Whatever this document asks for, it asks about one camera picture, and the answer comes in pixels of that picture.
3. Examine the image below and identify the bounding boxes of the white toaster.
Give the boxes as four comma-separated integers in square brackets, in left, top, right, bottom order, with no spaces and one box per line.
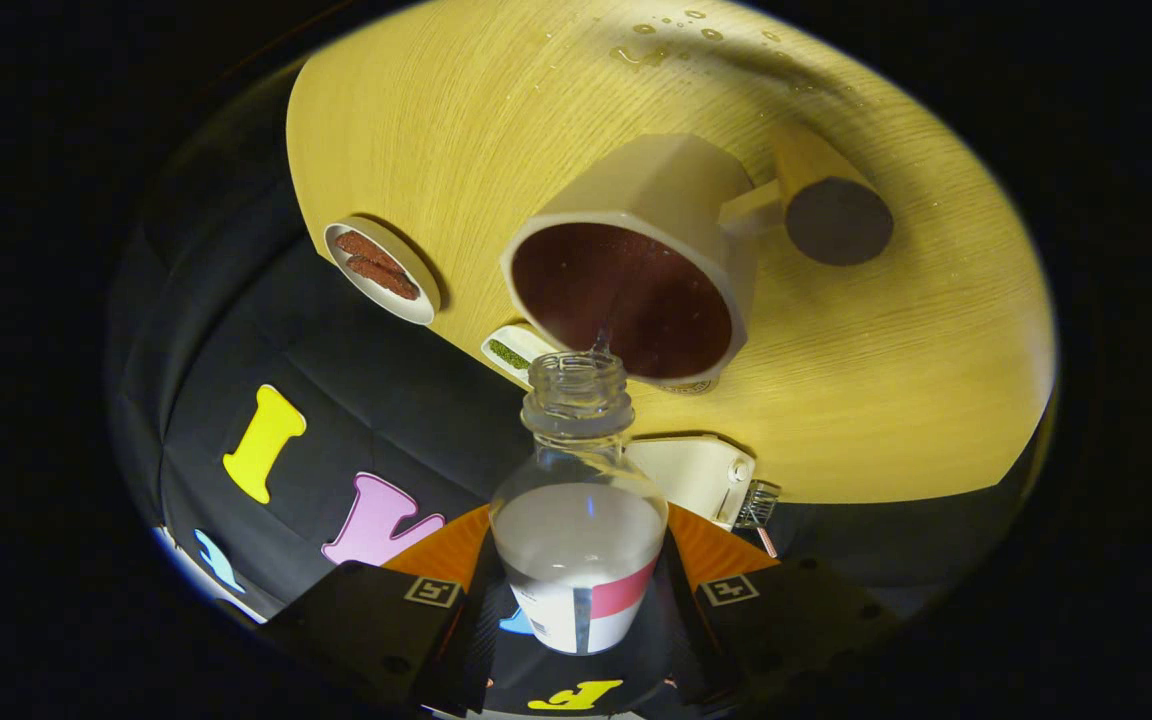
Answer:
[626,435,757,531]

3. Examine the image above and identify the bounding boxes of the wire mesh holder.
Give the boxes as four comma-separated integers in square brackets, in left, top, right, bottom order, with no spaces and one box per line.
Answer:
[734,480,782,531]

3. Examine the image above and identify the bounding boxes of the wooden table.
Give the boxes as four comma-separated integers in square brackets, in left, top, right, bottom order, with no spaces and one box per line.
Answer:
[286,0,1057,504]

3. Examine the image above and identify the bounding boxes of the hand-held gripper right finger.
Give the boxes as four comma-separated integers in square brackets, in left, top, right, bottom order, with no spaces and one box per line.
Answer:
[661,505,902,711]

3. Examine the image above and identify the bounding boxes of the white divided bean dish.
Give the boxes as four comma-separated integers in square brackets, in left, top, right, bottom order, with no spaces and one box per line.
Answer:
[481,323,567,389]

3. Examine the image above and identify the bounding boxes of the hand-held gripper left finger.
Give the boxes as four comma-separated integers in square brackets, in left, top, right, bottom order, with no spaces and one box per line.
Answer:
[261,505,494,716]

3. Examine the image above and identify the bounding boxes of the clear juice bottle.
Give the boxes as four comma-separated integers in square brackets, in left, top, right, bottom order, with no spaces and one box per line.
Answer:
[489,350,669,656]

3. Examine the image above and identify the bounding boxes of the white round plate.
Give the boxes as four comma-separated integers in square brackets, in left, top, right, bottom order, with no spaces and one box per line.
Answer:
[323,217,442,326]

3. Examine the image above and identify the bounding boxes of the red meat piece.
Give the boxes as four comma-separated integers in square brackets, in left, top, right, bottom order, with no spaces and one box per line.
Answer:
[335,231,407,276]
[347,255,420,301]

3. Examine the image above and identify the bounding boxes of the beige cup with handle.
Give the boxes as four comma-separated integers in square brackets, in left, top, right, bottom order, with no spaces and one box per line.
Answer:
[501,122,895,391]

